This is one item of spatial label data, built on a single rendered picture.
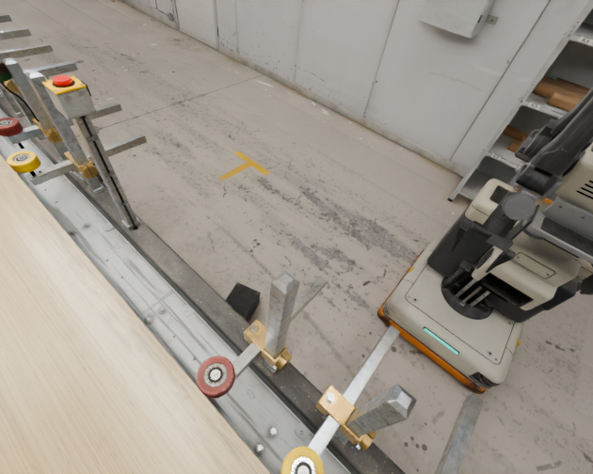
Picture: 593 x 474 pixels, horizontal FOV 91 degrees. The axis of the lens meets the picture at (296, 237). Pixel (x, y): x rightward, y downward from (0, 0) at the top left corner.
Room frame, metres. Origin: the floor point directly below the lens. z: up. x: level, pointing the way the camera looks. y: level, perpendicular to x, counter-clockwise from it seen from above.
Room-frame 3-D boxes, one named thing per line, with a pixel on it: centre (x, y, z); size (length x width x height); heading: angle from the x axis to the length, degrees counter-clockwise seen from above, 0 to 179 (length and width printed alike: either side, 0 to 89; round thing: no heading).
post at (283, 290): (0.25, 0.00, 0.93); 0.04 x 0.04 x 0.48; 57
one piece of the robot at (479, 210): (0.98, -1.02, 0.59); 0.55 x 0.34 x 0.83; 57
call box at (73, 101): (0.66, 0.62, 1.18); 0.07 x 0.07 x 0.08; 57
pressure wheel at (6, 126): (0.86, 1.15, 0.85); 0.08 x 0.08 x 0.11
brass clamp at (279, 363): (0.27, 0.02, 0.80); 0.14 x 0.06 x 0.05; 57
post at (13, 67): (0.94, 1.05, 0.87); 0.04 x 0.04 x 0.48; 57
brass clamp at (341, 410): (0.13, -0.19, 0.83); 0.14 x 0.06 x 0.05; 57
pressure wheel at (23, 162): (0.70, 0.96, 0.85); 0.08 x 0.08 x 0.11
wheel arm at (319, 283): (0.32, 0.01, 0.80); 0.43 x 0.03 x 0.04; 147
